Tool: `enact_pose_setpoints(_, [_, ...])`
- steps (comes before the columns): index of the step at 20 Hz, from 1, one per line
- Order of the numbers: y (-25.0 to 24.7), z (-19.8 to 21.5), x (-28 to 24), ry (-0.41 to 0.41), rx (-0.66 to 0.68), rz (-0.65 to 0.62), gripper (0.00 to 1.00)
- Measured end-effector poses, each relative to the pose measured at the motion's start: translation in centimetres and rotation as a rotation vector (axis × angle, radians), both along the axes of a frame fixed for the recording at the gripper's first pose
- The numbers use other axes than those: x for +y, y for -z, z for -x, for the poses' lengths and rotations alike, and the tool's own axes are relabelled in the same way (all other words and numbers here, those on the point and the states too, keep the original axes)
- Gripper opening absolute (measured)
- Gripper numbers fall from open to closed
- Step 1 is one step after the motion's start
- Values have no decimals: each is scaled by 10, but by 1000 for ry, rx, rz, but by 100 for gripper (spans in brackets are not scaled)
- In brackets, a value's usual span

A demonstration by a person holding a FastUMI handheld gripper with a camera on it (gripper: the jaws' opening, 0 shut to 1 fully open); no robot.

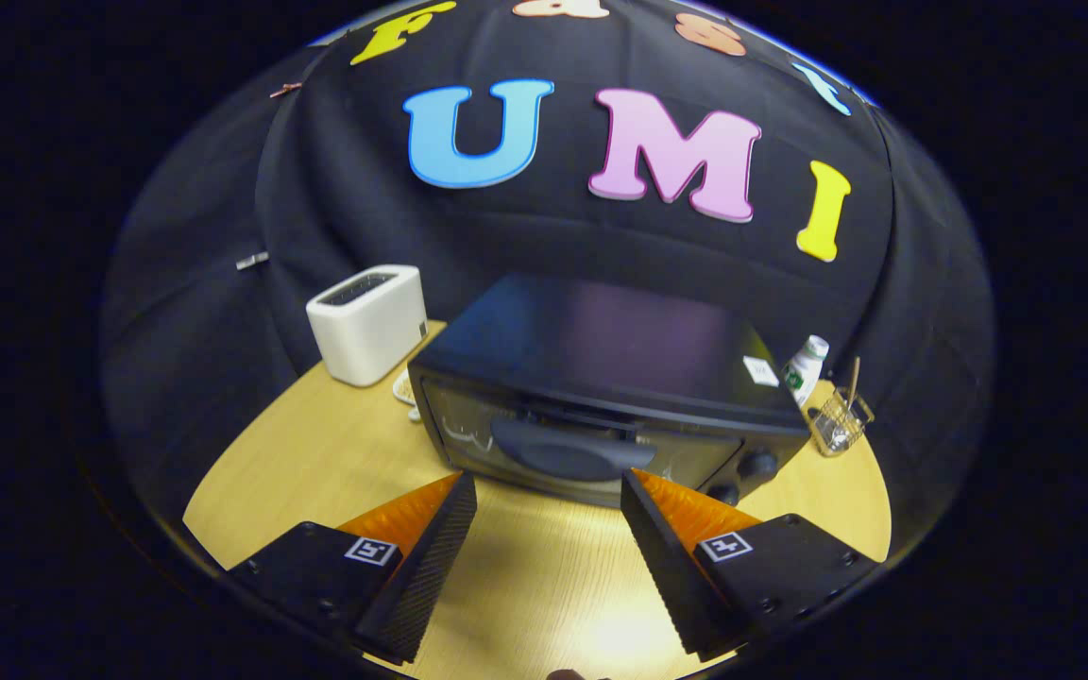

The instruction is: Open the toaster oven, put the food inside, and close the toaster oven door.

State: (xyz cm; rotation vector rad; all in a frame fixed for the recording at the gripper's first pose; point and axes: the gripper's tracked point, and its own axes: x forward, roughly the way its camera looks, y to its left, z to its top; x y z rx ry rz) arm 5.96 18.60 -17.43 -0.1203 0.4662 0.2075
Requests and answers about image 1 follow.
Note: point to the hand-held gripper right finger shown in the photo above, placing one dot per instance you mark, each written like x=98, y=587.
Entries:
x=671, y=567

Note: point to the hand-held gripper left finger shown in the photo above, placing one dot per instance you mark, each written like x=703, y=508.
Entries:
x=431, y=567

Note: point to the black toaster oven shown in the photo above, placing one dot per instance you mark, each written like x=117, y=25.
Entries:
x=601, y=340

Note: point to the white pop-up toaster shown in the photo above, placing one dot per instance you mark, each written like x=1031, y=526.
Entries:
x=365, y=331

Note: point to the small white dish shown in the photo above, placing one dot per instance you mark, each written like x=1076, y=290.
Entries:
x=404, y=387

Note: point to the white bottle green label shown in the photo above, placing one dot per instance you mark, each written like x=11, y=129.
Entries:
x=804, y=373

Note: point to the wooden stick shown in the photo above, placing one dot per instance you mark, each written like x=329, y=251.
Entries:
x=854, y=378

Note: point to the black backdrop cloth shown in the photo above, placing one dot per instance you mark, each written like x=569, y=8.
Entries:
x=553, y=236

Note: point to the silver clip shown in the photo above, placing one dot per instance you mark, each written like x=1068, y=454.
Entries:
x=252, y=260

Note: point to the red clip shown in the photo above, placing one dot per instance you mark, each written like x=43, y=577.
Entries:
x=285, y=90

